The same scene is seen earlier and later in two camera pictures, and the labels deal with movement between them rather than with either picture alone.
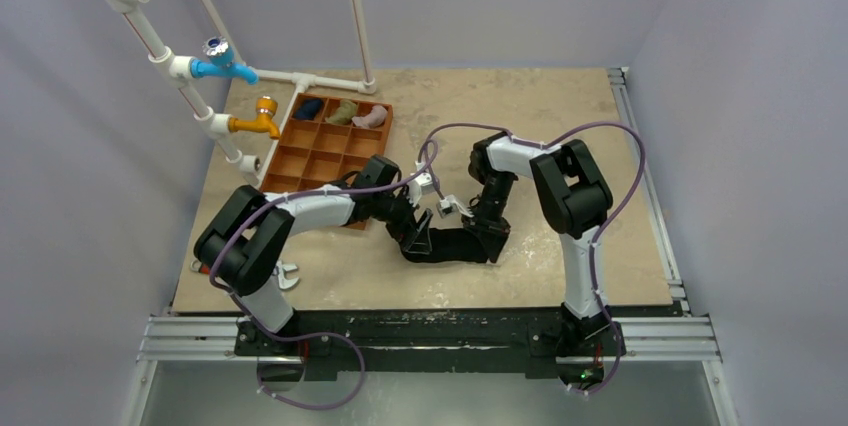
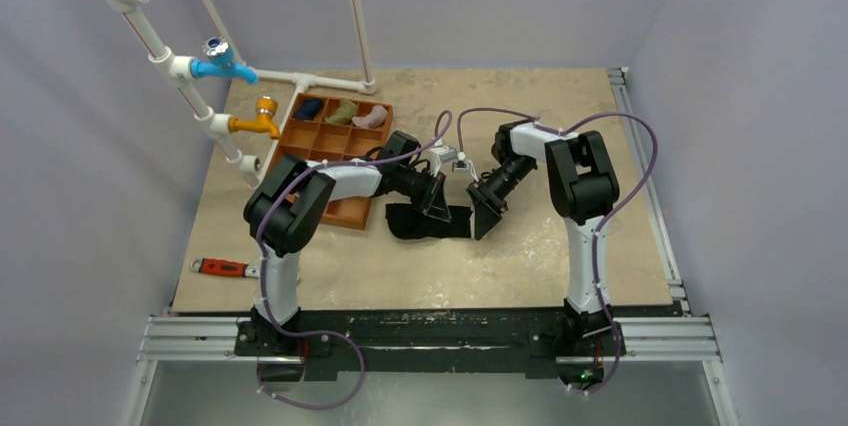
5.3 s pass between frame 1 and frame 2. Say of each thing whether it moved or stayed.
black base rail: stayed
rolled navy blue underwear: stayed
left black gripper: moved
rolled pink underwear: stayed
